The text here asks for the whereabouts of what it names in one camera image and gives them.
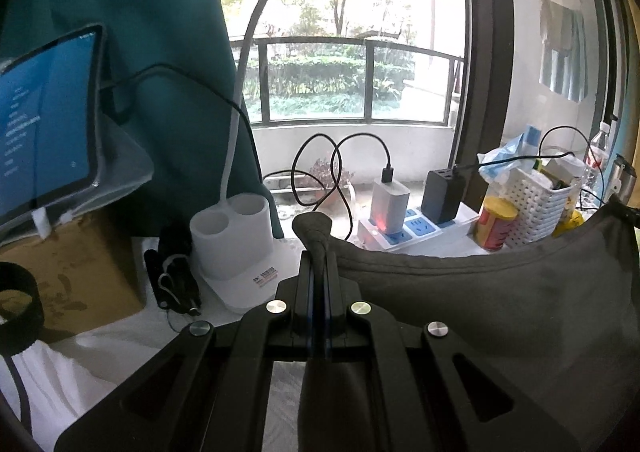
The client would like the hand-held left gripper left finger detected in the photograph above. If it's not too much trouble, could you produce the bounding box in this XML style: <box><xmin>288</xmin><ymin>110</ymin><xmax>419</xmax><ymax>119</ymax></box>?
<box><xmin>54</xmin><ymin>252</ymin><xmax>321</xmax><ymax>452</ymax></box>

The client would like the white charger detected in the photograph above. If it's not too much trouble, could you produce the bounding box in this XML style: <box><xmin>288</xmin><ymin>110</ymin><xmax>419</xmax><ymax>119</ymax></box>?
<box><xmin>371</xmin><ymin>177</ymin><xmax>412</xmax><ymax>235</ymax></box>

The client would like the dark window frame post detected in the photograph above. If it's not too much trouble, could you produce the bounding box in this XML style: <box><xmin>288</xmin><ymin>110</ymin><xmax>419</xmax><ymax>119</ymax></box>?
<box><xmin>450</xmin><ymin>0</ymin><xmax>516</xmax><ymax>205</ymax></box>

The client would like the white power strip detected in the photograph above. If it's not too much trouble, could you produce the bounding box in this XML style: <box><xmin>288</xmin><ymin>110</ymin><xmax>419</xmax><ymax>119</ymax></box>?
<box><xmin>357</xmin><ymin>204</ymin><xmax>481</xmax><ymax>250</ymax></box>

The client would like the black charger cable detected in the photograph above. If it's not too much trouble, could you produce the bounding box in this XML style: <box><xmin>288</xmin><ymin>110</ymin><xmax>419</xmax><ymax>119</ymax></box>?
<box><xmin>452</xmin><ymin>126</ymin><xmax>601</xmax><ymax>178</ymax></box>
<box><xmin>262</xmin><ymin>132</ymin><xmax>396</xmax><ymax>240</ymax></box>

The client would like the white desk lamp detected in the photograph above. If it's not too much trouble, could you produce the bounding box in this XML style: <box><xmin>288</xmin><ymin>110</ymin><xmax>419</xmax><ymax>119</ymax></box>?
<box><xmin>190</xmin><ymin>0</ymin><xmax>403</xmax><ymax>314</ymax></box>

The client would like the yellow plastic bag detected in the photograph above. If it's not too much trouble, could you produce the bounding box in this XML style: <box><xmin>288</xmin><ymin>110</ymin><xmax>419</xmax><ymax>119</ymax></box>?
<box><xmin>552</xmin><ymin>207</ymin><xmax>586</xmax><ymax>238</ymax></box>

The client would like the tablet with blue screen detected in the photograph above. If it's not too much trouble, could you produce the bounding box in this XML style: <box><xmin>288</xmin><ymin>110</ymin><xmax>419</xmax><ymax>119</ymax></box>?
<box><xmin>0</xmin><ymin>23</ymin><xmax>108</xmax><ymax>225</ymax></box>

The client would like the clear water bottle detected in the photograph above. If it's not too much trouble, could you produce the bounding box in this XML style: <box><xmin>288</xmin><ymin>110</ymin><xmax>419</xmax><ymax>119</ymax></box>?
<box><xmin>582</xmin><ymin>121</ymin><xmax>612</xmax><ymax>213</ymax></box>

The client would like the black tablet cable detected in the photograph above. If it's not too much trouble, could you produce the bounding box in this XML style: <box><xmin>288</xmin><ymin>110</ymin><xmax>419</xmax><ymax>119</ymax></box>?
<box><xmin>100</xmin><ymin>63</ymin><xmax>261</xmax><ymax>183</ymax></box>

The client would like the brown cardboard box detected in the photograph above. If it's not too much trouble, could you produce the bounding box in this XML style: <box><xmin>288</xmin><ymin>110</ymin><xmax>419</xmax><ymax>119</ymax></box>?
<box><xmin>0</xmin><ymin>212</ymin><xmax>148</xmax><ymax>343</ymax></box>

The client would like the red can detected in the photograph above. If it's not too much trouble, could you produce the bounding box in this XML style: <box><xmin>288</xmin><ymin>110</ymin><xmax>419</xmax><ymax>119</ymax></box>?
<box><xmin>474</xmin><ymin>197</ymin><xmax>519</xmax><ymax>252</ymax></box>

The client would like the steel thermos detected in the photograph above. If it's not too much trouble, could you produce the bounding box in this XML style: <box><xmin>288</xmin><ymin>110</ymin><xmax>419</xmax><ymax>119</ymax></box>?
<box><xmin>607</xmin><ymin>154</ymin><xmax>638</xmax><ymax>205</ymax></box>

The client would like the black multi-port charger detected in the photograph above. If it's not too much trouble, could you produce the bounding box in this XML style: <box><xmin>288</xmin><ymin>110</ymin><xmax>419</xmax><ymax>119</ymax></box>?
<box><xmin>421</xmin><ymin>169</ymin><xmax>463</xmax><ymax>224</ymax></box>

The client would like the balcony railing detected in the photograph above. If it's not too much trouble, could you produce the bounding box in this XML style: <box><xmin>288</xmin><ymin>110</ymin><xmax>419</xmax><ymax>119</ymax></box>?
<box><xmin>230</xmin><ymin>36</ymin><xmax>466</xmax><ymax>125</ymax></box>

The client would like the clear snack jar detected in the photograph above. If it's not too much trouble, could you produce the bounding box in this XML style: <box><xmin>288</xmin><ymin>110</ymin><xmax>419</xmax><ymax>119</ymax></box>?
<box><xmin>547</xmin><ymin>154</ymin><xmax>587</xmax><ymax>213</ymax></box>

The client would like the white perforated plastic basket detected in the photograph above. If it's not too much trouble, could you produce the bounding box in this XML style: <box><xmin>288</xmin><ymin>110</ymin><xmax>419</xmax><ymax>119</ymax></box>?
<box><xmin>502</xmin><ymin>167</ymin><xmax>576</xmax><ymax>248</ymax></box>

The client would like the black ring with cable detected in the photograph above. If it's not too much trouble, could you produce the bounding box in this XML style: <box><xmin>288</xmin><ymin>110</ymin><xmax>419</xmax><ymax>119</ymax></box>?
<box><xmin>0</xmin><ymin>262</ymin><xmax>45</xmax><ymax>438</ymax></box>

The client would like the white crumpled cloth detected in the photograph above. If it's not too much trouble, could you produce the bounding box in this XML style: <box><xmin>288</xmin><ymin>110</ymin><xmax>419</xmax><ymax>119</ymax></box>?
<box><xmin>0</xmin><ymin>332</ymin><xmax>166</xmax><ymax>452</ymax></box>

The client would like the dark olive knit sweater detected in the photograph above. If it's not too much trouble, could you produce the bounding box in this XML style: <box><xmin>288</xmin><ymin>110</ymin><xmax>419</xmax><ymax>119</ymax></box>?
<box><xmin>292</xmin><ymin>197</ymin><xmax>640</xmax><ymax>452</ymax></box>

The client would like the potted dry plant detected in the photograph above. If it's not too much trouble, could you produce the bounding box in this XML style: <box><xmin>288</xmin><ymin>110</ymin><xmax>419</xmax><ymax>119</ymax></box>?
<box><xmin>310</xmin><ymin>159</ymin><xmax>356</xmax><ymax>203</ymax></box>

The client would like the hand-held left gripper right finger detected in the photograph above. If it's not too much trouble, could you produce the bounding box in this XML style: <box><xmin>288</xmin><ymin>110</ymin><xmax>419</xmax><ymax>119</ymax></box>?
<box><xmin>315</xmin><ymin>252</ymin><xmax>581</xmax><ymax>452</ymax></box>

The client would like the teal curtain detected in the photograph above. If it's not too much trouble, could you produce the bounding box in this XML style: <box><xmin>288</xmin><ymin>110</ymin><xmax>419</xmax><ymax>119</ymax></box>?
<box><xmin>0</xmin><ymin>0</ymin><xmax>286</xmax><ymax>243</ymax></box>

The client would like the translucent tablet stand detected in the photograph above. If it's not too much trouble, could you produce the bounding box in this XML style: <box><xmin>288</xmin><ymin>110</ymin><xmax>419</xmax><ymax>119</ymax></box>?
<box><xmin>0</xmin><ymin>117</ymin><xmax>156</xmax><ymax>238</ymax></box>

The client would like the black folded item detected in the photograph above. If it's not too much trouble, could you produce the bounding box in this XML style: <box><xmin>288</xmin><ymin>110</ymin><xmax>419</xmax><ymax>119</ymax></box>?
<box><xmin>144</xmin><ymin>224</ymin><xmax>203</xmax><ymax>318</ymax></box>

